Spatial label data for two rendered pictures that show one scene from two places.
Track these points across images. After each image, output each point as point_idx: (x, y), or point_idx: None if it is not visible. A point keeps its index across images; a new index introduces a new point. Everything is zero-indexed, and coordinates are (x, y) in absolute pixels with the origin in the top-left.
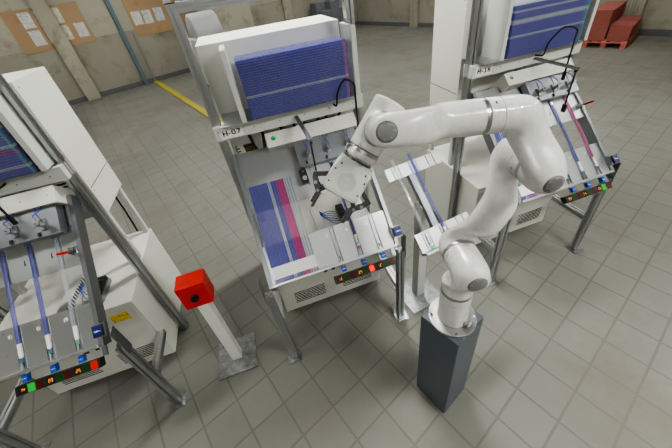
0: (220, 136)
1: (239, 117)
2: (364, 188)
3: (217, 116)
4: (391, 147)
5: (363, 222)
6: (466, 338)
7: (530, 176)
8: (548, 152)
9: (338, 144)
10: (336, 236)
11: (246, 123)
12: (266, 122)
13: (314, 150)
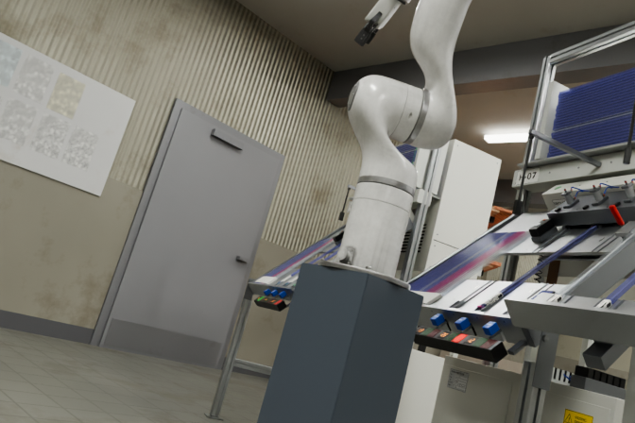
0: (516, 179)
1: None
2: (375, 6)
3: (529, 160)
4: None
5: (530, 289)
6: (318, 272)
7: None
8: None
9: (619, 198)
10: (483, 291)
11: (539, 160)
12: (563, 168)
13: (583, 202)
